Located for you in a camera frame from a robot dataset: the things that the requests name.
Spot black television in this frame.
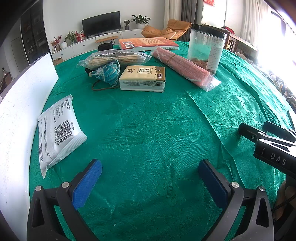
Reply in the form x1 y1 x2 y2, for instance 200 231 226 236
82 11 121 37

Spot red flowers in white vase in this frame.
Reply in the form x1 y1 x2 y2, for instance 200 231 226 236
50 35 67 50

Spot white wet wipes packet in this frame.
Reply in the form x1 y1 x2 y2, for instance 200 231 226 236
38 95 88 179

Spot covered standing air conditioner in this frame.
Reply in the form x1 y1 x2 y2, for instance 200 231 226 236
165 0 183 22

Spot white television cabinet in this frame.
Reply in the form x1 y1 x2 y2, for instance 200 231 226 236
51 30 148 61

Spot row of small ornaments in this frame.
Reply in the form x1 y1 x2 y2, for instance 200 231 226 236
273 70 296 105

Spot grey curtain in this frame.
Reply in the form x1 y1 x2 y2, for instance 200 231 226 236
181 0 198 24

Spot orange lounge chair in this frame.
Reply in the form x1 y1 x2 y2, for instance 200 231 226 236
142 19 192 42

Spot clear jar black lid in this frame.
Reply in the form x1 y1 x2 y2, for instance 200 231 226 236
187 24 228 76

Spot bag of wooden sticks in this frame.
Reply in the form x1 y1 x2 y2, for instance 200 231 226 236
77 50 147 69

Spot black cloth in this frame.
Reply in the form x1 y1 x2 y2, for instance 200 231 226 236
97 43 114 52

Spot person's right hand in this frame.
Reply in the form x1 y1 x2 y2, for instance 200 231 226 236
273 179 296 220

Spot dark display cabinet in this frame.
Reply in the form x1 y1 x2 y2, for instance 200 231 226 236
20 0 50 65

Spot bushy green potted plant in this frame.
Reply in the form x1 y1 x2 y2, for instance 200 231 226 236
65 31 77 44

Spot pink stick packet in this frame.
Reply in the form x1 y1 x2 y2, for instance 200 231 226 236
150 46 222 92

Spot white curtain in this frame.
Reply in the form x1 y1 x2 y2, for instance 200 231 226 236
240 0 272 47

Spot beige tissue pack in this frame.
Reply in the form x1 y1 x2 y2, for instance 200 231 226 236
119 65 166 93

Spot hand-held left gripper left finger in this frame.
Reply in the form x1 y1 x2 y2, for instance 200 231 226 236
27 159 103 241

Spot white cardboard box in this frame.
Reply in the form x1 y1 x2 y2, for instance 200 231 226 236
0 52 59 241

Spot orange book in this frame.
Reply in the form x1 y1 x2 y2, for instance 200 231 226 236
118 37 179 51

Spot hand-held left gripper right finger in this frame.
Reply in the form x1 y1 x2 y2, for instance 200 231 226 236
198 159 274 241

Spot green tablecloth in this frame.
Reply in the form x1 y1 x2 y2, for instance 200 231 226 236
29 40 296 241

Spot large potted plant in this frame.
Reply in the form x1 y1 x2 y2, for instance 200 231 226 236
131 14 151 29

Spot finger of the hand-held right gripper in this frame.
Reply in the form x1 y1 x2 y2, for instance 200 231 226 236
263 120 296 144
238 122 281 142

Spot brown dining chair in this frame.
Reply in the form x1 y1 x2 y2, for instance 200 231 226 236
0 72 12 93

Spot teal patterned pouch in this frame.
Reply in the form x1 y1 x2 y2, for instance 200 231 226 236
88 60 121 91

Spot wooden bench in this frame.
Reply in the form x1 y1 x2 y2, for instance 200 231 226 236
95 35 119 47

